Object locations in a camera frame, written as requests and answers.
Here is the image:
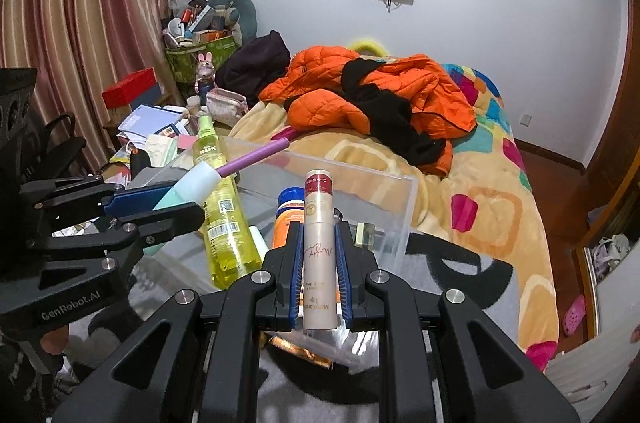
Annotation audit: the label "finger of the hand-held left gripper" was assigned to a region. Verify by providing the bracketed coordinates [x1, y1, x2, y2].
[27, 202, 207, 290]
[20, 173, 177, 220]

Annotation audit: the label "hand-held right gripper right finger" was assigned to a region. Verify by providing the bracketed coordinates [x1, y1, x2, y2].
[332, 208, 583, 423]

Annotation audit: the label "orange puffer jacket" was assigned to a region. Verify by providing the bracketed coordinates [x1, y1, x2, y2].
[258, 45, 479, 177]

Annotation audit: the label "purple tube mint cap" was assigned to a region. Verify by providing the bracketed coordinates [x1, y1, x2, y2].
[151, 139, 292, 212]

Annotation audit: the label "blue white notebook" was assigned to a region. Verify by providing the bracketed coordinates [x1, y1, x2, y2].
[118, 104, 184, 135]

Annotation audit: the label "yellow fuzzy cushion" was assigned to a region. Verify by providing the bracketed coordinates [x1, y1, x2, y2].
[349, 35, 387, 54]

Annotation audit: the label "clear plastic box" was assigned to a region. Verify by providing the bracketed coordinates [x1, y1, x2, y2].
[145, 137, 420, 289]

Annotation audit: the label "pile of papers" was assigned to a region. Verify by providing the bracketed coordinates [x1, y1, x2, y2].
[106, 129, 197, 170]

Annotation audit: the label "grey-green neck pillow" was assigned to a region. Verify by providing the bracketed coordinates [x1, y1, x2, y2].
[206, 0, 259, 47]

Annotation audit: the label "white shoes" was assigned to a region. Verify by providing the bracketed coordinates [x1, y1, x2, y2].
[594, 234, 632, 275]

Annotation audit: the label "green storage bag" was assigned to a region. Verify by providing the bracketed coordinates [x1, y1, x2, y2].
[164, 35, 239, 84]

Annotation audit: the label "black office chair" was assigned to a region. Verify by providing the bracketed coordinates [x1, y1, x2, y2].
[34, 113, 89, 178]

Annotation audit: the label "red box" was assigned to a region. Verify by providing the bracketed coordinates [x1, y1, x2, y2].
[102, 70, 157, 109]

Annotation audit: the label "orange bottle blue cap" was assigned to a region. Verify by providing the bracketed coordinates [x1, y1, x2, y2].
[272, 186, 307, 250]

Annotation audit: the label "grey black patterned blanket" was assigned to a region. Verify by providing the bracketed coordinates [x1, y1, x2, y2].
[65, 163, 522, 423]

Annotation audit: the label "copper foil packet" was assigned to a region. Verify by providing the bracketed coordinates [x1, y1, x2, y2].
[269, 335, 335, 370]

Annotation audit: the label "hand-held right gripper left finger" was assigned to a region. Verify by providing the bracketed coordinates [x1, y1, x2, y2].
[50, 220, 306, 423]

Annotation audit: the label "beige tube red cap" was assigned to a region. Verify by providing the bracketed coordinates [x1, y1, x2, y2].
[302, 170, 337, 330]

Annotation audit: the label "clear plastic bag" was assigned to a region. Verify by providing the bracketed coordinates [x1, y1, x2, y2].
[287, 323, 382, 377]

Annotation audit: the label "yellow printed blanket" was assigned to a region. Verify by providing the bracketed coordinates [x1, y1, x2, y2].
[227, 63, 561, 372]

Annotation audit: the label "striped curtain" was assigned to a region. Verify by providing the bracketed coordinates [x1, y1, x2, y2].
[0, 0, 202, 166]

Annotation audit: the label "pink slipper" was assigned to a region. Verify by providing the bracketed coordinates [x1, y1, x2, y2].
[563, 294, 586, 337]

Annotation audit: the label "yellow spray bottle green cap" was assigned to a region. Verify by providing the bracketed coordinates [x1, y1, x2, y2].
[192, 116, 264, 290]

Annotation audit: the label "pink cosmetic pouch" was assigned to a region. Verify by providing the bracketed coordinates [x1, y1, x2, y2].
[205, 88, 249, 127]

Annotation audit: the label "black garment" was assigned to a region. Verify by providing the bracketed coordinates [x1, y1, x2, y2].
[341, 58, 447, 167]

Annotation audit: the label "dark purple bag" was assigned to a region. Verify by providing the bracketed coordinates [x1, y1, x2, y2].
[215, 30, 292, 94]

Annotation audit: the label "light green tube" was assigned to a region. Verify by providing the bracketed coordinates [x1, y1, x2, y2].
[248, 225, 271, 262]

